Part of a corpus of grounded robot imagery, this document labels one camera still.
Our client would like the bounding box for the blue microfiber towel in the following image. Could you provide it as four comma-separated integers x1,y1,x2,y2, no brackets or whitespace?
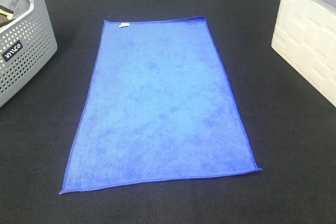
60,16,259,194

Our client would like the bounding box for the black tablecloth mat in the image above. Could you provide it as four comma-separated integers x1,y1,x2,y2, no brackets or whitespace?
1,0,335,223

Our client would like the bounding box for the white plastic storage box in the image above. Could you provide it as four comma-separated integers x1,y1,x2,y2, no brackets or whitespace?
271,0,335,104

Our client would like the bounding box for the grey perforated plastic basket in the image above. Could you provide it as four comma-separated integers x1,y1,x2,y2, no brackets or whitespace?
1,0,57,105

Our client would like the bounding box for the grey towel in basket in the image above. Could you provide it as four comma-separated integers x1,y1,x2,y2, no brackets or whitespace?
1,0,30,19

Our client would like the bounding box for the brown and yellow cloth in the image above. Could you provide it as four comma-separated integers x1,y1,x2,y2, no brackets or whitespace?
0,6,14,29

